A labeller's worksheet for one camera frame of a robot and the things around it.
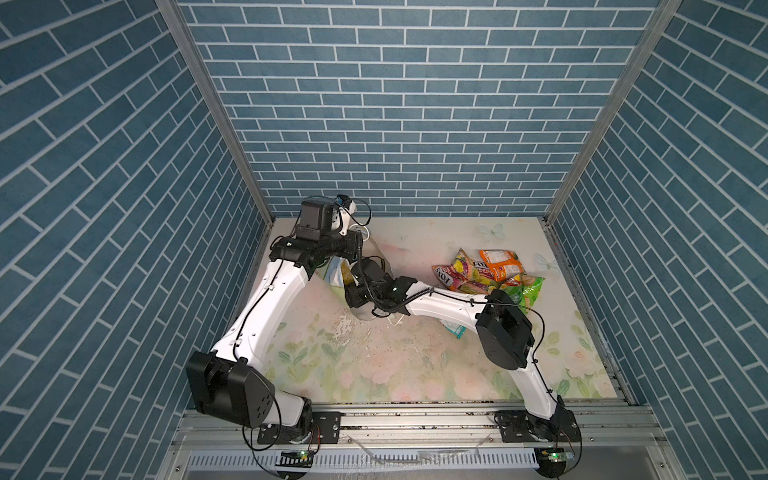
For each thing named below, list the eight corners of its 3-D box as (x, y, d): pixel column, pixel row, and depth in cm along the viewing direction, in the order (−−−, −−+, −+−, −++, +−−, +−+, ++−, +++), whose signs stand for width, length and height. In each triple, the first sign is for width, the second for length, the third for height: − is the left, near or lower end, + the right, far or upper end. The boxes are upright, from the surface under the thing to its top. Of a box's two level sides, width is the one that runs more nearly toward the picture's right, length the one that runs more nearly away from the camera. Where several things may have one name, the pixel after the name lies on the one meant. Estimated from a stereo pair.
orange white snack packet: (485, 285, 104) (489, 277, 100) (479, 258, 112) (482, 249, 108) (521, 286, 104) (526, 277, 100) (512, 258, 112) (517, 249, 108)
